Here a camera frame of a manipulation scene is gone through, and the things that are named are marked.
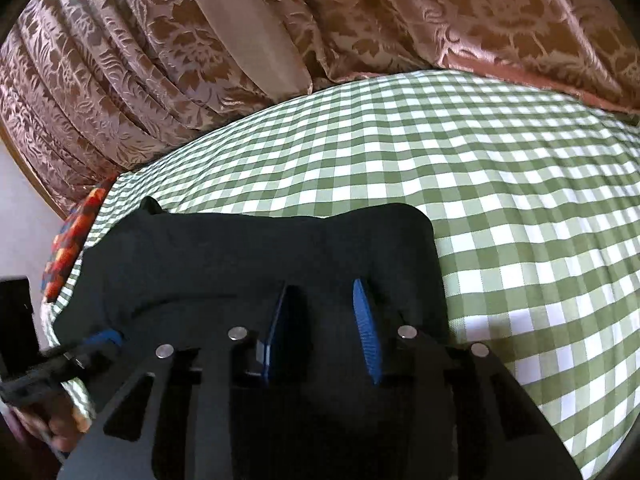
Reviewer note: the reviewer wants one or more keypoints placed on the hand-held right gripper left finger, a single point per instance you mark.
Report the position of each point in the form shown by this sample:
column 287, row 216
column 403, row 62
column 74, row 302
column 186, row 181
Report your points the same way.
column 272, row 350

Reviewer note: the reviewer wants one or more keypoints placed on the person's left hand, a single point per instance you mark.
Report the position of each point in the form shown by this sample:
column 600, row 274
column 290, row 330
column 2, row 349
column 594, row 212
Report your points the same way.
column 57, row 432

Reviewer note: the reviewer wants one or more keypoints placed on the black pants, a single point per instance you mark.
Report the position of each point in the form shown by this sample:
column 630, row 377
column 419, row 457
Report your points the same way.
column 225, row 260

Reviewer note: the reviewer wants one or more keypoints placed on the green checked bedsheet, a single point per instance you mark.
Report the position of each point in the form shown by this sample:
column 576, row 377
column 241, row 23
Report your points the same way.
column 500, row 210

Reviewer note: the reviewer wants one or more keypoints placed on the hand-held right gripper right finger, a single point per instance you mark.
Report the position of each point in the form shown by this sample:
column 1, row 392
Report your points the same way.
column 367, row 335

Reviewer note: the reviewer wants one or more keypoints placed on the plain beige curtain strip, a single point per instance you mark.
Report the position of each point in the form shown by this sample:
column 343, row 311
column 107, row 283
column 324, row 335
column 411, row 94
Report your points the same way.
column 240, row 25

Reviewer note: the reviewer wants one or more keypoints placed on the black rectangular object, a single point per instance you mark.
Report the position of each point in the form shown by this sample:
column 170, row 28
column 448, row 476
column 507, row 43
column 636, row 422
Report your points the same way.
column 17, row 320

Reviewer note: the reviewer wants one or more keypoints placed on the red blue checked cloth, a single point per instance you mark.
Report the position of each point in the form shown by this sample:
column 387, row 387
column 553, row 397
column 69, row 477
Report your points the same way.
column 75, row 230

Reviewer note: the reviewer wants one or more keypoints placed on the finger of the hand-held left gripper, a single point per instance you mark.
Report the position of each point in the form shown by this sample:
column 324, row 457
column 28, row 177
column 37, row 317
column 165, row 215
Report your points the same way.
column 102, row 338
column 80, row 361

